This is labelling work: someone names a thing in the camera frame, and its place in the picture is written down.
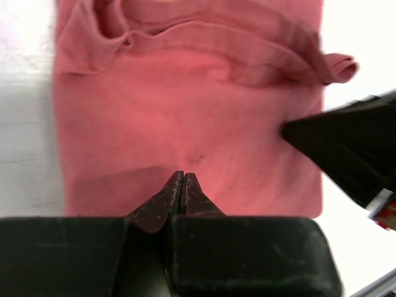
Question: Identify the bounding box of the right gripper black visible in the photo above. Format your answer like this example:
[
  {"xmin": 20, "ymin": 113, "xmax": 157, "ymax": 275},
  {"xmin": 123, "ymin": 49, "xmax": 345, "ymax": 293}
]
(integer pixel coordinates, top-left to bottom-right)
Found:
[{"xmin": 282, "ymin": 92, "xmax": 395, "ymax": 231}]

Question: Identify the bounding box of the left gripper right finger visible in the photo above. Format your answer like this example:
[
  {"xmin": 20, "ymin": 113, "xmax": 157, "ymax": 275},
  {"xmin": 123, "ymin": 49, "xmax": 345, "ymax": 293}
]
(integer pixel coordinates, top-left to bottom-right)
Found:
[{"xmin": 168, "ymin": 173, "xmax": 343, "ymax": 296}]

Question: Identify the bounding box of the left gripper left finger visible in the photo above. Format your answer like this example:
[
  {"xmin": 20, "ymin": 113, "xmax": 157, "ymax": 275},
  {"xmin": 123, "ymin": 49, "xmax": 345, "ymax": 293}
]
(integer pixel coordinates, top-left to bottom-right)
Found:
[{"xmin": 1, "ymin": 171, "xmax": 184, "ymax": 296}]

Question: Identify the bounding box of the pink red t shirt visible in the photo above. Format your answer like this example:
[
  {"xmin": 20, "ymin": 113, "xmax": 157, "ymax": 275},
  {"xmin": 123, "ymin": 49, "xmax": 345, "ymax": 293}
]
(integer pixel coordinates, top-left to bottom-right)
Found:
[{"xmin": 53, "ymin": 1, "xmax": 357, "ymax": 218}]

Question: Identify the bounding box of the aluminium frame rail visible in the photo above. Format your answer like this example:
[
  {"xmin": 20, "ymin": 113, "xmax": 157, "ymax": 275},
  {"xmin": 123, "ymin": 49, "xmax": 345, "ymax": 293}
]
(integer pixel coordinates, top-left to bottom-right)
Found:
[{"xmin": 351, "ymin": 269, "xmax": 396, "ymax": 297}]

